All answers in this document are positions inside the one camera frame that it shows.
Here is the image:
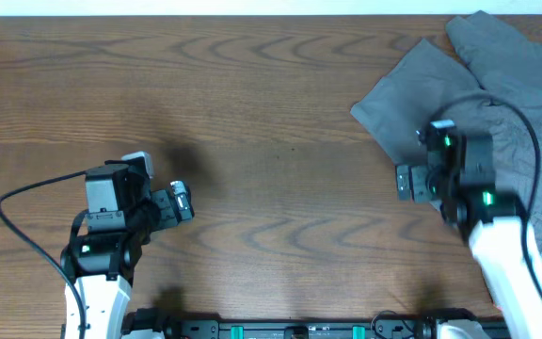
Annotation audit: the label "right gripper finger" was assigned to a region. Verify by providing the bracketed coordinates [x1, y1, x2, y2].
[395, 165, 413, 201]
[416, 120, 455, 141]

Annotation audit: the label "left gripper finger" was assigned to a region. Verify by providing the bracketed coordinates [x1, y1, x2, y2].
[121, 151, 154, 179]
[170, 181, 194, 222]

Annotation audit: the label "grey shorts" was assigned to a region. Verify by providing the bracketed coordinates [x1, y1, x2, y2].
[351, 11, 542, 250]

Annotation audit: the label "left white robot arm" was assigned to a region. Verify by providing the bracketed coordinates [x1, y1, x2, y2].
[60, 152, 194, 338]

